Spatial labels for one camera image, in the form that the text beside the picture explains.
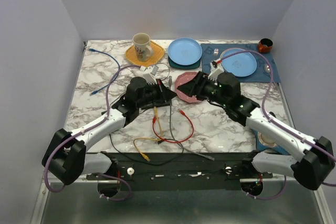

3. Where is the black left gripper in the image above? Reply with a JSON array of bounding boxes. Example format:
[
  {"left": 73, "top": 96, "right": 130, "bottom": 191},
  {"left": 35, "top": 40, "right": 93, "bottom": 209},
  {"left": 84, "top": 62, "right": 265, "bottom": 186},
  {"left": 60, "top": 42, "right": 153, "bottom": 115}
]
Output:
[{"left": 136, "top": 79, "right": 177, "bottom": 109}]

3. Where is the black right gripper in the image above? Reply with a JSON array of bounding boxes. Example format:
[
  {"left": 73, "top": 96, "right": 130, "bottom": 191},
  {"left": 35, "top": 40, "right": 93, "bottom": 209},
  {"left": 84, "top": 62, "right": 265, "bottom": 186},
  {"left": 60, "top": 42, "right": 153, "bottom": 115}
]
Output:
[{"left": 177, "top": 70, "right": 229, "bottom": 108}]

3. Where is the grey ethernet cable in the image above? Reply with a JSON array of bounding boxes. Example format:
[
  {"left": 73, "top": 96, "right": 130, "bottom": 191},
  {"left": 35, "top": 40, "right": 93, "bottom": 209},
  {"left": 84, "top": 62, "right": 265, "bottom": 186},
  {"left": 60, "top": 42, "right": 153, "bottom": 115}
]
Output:
[{"left": 167, "top": 76, "right": 215, "bottom": 161}]

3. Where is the blue ethernet cable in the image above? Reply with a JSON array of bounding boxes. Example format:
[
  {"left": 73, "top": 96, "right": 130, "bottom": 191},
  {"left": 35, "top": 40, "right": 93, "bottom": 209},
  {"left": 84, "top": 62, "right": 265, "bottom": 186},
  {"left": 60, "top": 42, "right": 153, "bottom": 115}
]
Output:
[{"left": 87, "top": 47, "right": 122, "bottom": 97}]

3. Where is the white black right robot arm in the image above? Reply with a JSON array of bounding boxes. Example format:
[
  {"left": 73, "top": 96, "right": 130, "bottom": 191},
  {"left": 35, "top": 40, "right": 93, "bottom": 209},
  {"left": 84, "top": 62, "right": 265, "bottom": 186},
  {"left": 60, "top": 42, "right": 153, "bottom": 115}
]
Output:
[{"left": 177, "top": 72, "right": 335, "bottom": 190}]

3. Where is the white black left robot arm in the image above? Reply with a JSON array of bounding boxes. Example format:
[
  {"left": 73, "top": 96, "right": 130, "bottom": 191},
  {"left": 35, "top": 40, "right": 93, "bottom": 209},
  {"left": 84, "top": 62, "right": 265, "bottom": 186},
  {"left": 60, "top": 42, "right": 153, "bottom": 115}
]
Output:
[{"left": 42, "top": 77, "right": 177, "bottom": 185}]

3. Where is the blue plate on placemat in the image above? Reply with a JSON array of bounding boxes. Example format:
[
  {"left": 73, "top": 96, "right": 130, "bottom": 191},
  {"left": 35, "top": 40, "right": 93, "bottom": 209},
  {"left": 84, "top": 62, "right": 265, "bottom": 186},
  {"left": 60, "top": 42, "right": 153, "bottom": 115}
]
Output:
[{"left": 220, "top": 48, "right": 257, "bottom": 78}]

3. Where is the dark teal coaster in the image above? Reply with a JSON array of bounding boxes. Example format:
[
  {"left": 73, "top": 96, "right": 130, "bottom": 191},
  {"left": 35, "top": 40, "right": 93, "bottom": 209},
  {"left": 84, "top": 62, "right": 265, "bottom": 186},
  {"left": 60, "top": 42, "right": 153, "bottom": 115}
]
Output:
[{"left": 168, "top": 57, "right": 201, "bottom": 70}]

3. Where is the silver fork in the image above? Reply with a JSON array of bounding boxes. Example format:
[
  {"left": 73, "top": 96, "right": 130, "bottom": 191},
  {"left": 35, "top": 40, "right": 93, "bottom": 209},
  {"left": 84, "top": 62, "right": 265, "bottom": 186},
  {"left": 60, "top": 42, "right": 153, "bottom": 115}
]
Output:
[{"left": 213, "top": 48, "right": 219, "bottom": 56}]

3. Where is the pink dotted plate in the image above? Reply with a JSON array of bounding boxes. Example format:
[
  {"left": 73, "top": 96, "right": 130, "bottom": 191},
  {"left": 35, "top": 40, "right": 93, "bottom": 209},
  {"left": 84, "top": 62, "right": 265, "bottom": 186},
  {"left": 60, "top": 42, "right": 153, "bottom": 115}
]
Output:
[{"left": 174, "top": 71, "right": 201, "bottom": 103}]

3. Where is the yellow woven coaster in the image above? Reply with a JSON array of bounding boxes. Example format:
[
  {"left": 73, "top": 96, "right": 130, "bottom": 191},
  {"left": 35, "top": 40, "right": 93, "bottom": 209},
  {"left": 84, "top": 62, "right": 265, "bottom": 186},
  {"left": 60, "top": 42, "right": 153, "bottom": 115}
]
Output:
[{"left": 124, "top": 40, "right": 165, "bottom": 67}]

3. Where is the blue cloth placemat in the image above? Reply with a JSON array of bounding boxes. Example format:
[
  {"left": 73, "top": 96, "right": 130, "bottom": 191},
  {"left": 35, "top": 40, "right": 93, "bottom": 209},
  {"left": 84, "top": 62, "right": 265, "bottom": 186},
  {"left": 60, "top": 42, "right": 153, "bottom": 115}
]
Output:
[{"left": 201, "top": 44, "right": 270, "bottom": 83}]

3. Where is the silver spoon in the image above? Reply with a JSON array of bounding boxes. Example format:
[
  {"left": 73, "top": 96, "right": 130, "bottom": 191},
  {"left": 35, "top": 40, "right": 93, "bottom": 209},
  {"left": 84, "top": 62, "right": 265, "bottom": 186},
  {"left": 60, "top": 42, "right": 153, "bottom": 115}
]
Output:
[{"left": 264, "top": 64, "right": 279, "bottom": 84}]

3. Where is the beige floral mug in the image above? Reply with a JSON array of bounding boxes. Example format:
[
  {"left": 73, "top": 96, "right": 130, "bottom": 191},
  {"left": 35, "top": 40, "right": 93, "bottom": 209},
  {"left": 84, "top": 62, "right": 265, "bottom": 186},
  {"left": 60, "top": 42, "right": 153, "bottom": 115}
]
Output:
[{"left": 132, "top": 33, "right": 154, "bottom": 62}]

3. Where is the light blue plate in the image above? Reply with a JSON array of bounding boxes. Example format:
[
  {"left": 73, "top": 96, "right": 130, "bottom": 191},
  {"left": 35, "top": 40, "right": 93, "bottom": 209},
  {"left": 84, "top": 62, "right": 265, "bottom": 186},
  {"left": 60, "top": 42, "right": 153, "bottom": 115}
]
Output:
[{"left": 167, "top": 38, "right": 202, "bottom": 66}]

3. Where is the small red-brown bowl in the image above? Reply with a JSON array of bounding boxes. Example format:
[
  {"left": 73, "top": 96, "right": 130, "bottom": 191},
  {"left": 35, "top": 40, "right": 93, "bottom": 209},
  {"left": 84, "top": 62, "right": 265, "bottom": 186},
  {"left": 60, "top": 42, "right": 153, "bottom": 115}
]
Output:
[{"left": 257, "top": 38, "right": 273, "bottom": 54}]

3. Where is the blue star-shaped dish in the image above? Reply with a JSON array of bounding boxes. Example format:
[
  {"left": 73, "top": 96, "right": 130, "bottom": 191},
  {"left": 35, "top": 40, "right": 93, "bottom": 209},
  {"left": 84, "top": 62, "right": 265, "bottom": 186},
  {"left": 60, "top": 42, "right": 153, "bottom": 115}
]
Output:
[{"left": 253, "top": 130, "right": 289, "bottom": 155}]

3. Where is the yellow ethernet cable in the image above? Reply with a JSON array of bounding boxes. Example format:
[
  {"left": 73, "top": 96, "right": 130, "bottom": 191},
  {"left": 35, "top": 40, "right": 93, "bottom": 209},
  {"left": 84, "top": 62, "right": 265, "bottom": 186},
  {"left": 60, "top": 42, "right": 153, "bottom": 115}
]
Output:
[{"left": 133, "top": 106, "right": 165, "bottom": 162}]

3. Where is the aluminium rail frame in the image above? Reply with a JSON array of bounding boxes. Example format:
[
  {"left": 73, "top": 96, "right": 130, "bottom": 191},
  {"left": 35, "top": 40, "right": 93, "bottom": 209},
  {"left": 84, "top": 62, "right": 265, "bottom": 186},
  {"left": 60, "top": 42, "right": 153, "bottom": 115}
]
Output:
[{"left": 84, "top": 151, "right": 275, "bottom": 191}]

